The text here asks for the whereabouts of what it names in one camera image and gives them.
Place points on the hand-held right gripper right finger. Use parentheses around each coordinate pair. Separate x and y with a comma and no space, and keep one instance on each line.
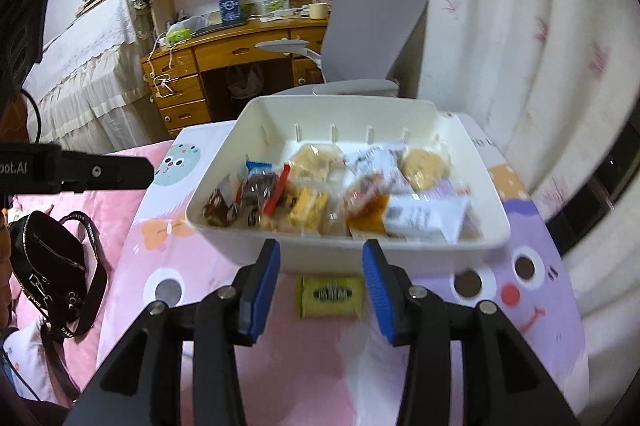
(380,291)

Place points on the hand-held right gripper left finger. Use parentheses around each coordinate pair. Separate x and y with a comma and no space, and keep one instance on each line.
(262,291)

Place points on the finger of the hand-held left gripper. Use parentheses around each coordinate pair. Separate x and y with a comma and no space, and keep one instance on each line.
(110,171)

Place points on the green snack packet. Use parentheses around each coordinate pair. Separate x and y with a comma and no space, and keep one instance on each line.
(330,297)

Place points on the orange snack packet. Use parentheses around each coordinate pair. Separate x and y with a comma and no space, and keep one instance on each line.
(367,213)

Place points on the white and purple snack packet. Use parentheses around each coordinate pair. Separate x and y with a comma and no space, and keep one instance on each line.
(425,213)

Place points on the clear packet of yellow pastries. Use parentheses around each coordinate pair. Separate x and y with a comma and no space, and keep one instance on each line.
(305,208)

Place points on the dark red snack packet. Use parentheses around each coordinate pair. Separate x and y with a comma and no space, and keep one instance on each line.
(255,196)

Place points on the dark brown snack packet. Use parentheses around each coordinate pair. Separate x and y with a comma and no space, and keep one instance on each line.
(217,206)

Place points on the red strip snack packet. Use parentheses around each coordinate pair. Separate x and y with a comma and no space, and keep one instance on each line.
(277,191)

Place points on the small blue snack packet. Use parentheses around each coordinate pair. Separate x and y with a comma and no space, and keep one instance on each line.
(257,169)

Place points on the white and grey puffed packet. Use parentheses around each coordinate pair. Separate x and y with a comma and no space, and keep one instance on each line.
(375,161)

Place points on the clear rice cracker packet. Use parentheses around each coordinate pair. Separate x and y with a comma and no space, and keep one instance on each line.
(315,161)
(425,166)

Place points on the white plastic storage box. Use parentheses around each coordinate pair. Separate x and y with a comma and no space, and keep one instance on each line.
(260,126)

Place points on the black shoulder bag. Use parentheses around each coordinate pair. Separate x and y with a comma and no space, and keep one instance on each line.
(40,261)

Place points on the cartoon printed tablecloth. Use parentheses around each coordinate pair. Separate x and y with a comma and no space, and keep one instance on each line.
(310,366)

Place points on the white lace furniture cover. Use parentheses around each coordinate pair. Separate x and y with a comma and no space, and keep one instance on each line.
(85,71)

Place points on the green tissue pack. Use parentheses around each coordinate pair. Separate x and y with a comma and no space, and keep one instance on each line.
(178,36)

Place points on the trash bin with bag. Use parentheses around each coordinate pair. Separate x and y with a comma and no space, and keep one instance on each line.
(245,81)

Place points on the wooden desk with bookshelf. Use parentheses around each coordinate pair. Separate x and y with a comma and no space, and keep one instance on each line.
(235,51)

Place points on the grey office chair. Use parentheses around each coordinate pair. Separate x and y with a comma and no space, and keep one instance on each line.
(380,36)

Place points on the yellow mug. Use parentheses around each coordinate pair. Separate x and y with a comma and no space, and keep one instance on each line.
(318,10)

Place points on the white floral curtain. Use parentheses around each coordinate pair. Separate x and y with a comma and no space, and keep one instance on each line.
(525,31)

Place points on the dark window frame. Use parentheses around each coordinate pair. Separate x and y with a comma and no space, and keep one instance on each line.
(600,196)

